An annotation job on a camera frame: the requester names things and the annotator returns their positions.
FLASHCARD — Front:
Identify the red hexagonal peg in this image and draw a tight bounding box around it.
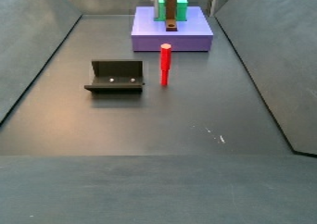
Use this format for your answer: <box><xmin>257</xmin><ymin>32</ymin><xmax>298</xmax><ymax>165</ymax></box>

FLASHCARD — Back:
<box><xmin>160</xmin><ymin>44</ymin><xmax>171</xmax><ymax>86</ymax></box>

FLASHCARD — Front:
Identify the green U-shaped block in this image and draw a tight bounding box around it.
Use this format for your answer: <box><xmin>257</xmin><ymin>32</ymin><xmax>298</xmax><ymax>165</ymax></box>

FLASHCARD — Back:
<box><xmin>155</xmin><ymin>0</ymin><xmax>188</xmax><ymax>21</ymax></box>

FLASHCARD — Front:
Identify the brown slotted bar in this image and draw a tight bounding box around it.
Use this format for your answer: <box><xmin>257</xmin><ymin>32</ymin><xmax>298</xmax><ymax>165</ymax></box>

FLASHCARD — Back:
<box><xmin>164</xmin><ymin>0</ymin><xmax>176</xmax><ymax>31</ymax></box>

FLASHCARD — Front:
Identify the black angled bracket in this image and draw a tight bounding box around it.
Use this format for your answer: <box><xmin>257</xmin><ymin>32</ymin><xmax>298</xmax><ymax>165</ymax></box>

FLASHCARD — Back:
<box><xmin>84</xmin><ymin>59</ymin><xmax>143</xmax><ymax>93</ymax></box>

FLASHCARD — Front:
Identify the purple base board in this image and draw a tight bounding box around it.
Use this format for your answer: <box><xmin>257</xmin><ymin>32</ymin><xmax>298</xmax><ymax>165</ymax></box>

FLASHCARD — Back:
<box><xmin>131</xmin><ymin>6</ymin><xmax>212</xmax><ymax>52</ymax></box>

